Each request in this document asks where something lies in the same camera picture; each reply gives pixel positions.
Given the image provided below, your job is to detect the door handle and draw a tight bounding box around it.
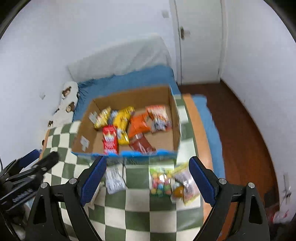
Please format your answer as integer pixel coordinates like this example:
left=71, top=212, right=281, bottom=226
left=180, top=27, right=191, bottom=40

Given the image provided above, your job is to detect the white folded duvet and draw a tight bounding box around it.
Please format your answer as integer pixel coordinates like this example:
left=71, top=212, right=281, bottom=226
left=68, top=33, right=171, bottom=82

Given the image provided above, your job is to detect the black snack packet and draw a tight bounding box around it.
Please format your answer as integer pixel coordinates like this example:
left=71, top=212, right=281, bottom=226
left=108, top=110, right=119, bottom=125

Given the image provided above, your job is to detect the yellow mushroom snack bag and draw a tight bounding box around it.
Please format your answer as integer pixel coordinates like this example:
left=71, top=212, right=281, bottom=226
left=94, top=106, right=111, bottom=130

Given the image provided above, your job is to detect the colourful candy bag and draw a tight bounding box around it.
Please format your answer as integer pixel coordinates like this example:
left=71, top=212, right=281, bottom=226
left=149, top=167, right=172, bottom=197

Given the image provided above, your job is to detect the green white checkered blanket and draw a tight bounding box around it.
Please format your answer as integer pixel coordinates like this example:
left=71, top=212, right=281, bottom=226
left=43, top=95, right=213, bottom=240

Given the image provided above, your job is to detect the clear bag with yellow snack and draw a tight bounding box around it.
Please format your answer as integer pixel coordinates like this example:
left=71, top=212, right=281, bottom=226
left=171, top=163, right=200, bottom=205

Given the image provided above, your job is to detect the yellow noodle packet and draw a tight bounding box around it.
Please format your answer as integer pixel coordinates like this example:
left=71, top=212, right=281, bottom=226
left=113, top=106, right=135, bottom=145

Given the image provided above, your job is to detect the bear print pillow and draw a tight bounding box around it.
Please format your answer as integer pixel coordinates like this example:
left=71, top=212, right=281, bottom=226
left=48, top=81, right=79, bottom=129

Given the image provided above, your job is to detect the cardboard box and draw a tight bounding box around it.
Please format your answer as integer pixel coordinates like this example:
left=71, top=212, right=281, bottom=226
left=71, top=86, right=181, bottom=159

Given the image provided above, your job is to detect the white door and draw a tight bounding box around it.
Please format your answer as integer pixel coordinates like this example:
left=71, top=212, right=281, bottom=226
left=169, top=1, right=224, bottom=85

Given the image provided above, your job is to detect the blue bed sheet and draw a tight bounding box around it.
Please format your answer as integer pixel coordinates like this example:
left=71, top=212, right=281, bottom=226
left=73, top=65, right=226, bottom=178

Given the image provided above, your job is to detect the white grey snack packet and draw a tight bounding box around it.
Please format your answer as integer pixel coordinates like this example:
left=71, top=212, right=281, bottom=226
left=105, top=164, right=126, bottom=195

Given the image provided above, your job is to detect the red crown snack packet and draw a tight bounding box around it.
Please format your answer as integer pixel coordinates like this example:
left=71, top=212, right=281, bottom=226
left=102, top=125, right=118, bottom=155

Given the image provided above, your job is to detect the dark red snack packet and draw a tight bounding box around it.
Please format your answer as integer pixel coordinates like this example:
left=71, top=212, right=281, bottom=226
left=129, top=133, right=156, bottom=154

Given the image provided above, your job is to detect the wall socket plate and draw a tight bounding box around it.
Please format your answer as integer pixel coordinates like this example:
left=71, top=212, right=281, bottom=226
left=39, top=92, right=46, bottom=100

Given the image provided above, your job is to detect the orange silver snack bag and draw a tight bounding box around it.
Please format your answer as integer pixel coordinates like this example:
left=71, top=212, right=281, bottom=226
left=146, top=105, right=171, bottom=133

